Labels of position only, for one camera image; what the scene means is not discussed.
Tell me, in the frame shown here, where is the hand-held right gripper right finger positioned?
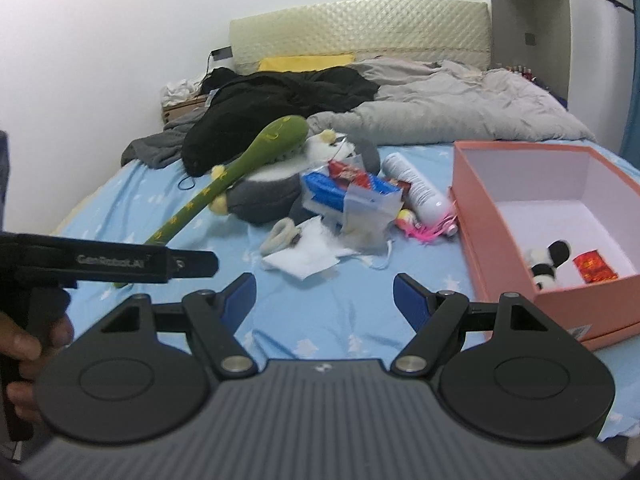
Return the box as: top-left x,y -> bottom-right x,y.
391,272 -> 551,376

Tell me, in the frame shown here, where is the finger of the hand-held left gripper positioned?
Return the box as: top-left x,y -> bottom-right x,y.
167,251 -> 220,279

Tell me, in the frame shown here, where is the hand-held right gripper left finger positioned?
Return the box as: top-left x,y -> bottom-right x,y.
100,272 -> 258,379

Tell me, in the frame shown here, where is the orange cardboard box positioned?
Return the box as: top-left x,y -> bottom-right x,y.
447,140 -> 640,352

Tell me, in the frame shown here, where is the blue wet wipes pack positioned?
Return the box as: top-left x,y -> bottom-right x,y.
300,170 -> 403,221

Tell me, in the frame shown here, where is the long green plush spoon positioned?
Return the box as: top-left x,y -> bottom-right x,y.
114,115 -> 309,290

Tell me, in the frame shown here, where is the person's left hand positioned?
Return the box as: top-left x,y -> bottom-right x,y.
0,310 -> 76,423

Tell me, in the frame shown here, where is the pink feather toy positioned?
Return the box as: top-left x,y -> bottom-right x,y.
395,208 -> 458,247

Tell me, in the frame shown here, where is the white hair scrunchie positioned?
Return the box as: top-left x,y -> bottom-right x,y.
260,218 -> 301,254

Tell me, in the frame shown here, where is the white tissue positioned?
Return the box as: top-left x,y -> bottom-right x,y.
261,217 -> 351,279

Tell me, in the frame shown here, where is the blue printed bed sheet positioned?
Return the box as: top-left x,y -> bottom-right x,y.
50,140 -> 640,441

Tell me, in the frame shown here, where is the clear zip bag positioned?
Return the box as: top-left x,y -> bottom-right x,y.
342,182 -> 403,253

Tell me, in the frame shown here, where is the grey penguin plush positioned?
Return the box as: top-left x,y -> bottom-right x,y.
210,130 -> 383,226

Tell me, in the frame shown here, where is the white spray can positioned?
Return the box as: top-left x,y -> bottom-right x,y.
382,152 -> 453,226

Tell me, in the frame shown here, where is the dark grey blanket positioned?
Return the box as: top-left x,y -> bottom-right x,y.
120,110 -> 211,168

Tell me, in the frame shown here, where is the red snack packet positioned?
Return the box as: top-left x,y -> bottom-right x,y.
327,157 -> 373,188

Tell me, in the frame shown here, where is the small panda plush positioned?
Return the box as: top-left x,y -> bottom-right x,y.
524,240 -> 572,292

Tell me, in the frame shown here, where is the black clothing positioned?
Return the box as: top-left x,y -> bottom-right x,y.
181,66 -> 381,178

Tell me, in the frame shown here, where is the white crumpled cloth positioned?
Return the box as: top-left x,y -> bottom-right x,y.
161,76 -> 206,106

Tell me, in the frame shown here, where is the red envelope packet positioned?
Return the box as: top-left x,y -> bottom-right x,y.
572,249 -> 618,286

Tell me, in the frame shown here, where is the light grey duvet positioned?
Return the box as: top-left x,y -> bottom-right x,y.
306,57 -> 598,146

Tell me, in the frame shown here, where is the yellow pillow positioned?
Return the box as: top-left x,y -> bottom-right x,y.
257,53 -> 356,73

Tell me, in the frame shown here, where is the row of small bottles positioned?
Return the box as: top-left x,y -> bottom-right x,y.
495,62 -> 538,81

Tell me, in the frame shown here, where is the cream quilted headboard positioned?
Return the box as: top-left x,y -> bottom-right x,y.
229,0 -> 491,77

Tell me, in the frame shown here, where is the blue curtain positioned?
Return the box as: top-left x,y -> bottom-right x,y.
617,0 -> 640,161

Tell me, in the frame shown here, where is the white wardrobe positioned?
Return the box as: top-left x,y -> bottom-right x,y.
487,0 -> 640,111

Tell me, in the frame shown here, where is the black wall charger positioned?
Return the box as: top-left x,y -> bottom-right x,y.
200,47 -> 235,96

